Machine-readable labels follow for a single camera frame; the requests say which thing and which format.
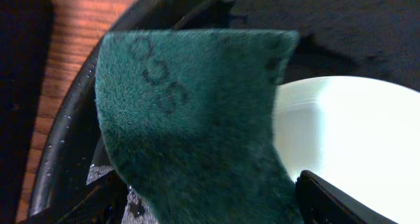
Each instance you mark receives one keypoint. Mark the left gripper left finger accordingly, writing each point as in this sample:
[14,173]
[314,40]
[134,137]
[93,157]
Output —
[101,202]

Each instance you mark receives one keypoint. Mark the round black tray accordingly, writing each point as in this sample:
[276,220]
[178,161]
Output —
[370,38]

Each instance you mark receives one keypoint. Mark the green yellow sponge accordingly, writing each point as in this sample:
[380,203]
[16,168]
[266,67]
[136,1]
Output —
[186,119]

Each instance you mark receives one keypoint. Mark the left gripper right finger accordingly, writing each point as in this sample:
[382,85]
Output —
[321,202]

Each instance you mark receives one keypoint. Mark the black rectangular tray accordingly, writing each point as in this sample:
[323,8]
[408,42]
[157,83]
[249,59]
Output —
[26,27]

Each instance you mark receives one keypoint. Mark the light green plate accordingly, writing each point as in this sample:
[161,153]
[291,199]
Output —
[359,134]

